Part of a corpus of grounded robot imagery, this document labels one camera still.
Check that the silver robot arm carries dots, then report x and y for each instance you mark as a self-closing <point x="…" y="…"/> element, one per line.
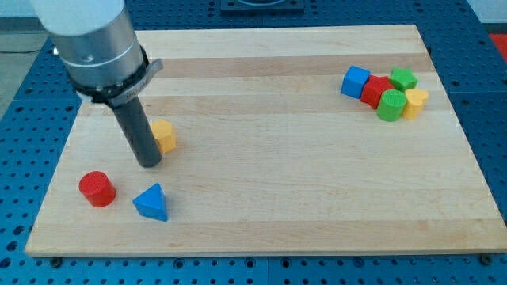
<point x="96" y="41"/>

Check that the yellow hexagon block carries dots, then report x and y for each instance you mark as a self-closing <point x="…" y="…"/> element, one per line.
<point x="165" y="135"/>

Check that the wooden board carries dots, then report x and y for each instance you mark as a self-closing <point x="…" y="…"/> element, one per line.
<point x="272" y="160"/>

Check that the blue triangle block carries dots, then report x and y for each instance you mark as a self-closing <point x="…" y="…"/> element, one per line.
<point x="152" y="203"/>

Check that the blue cube block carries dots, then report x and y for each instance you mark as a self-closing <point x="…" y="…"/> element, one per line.
<point x="354" y="80"/>

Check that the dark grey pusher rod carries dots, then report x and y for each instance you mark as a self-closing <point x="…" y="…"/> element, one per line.
<point x="137" y="131"/>

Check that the red star block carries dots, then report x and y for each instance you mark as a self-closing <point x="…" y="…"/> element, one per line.
<point x="373" y="90"/>

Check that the green cylinder block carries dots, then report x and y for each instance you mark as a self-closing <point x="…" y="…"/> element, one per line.
<point x="391" y="105"/>

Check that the yellow heart block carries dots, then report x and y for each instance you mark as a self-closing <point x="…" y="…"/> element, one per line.
<point x="415" y="102"/>

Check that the green star block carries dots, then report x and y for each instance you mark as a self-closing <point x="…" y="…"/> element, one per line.
<point x="403" y="79"/>

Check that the red cylinder block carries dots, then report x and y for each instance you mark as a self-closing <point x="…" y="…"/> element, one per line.
<point x="97" y="189"/>

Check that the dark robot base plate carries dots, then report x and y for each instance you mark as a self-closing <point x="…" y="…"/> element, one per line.
<point x="261" y="6"/>

